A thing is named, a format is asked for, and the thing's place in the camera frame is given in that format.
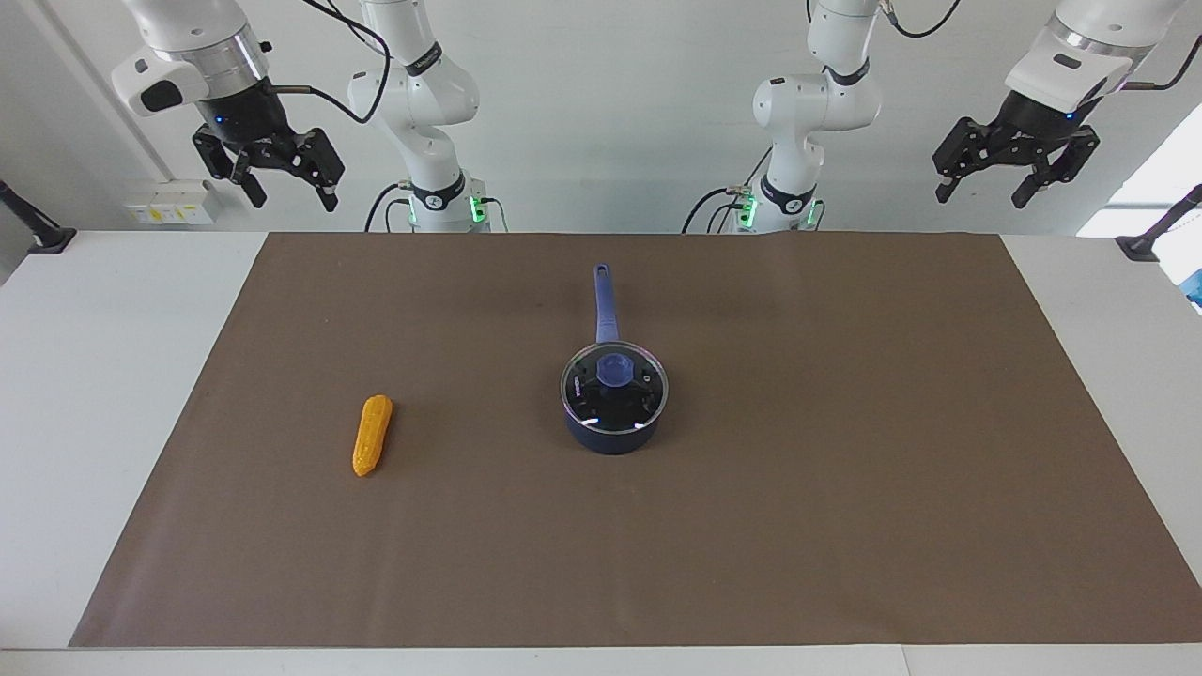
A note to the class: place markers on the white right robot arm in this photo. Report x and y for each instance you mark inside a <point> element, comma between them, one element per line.
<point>413,103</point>

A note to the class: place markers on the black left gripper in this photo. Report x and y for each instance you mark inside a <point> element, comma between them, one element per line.
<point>1038,122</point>

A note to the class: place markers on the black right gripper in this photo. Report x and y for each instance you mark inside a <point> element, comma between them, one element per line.
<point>246,113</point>

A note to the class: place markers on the blue object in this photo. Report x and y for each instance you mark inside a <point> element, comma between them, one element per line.
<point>1195,289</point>

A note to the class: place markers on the glass lid blue knob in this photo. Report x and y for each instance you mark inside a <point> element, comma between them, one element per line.
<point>615,390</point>

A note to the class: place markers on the black clamp stand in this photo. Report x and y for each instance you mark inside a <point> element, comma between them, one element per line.
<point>1141,246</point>
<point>47,239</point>

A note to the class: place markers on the orange corn cob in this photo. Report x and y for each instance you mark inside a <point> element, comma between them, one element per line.
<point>373,434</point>

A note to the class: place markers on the white wall socket box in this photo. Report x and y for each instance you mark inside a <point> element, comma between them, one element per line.
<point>174,205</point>

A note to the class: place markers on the dark blue saucepan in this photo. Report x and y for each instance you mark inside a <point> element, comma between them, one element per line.
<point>607,300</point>

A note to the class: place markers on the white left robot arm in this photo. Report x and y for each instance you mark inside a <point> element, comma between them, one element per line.
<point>808,103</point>

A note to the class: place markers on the brown table mat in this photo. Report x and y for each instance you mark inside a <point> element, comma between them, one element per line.
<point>798,516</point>

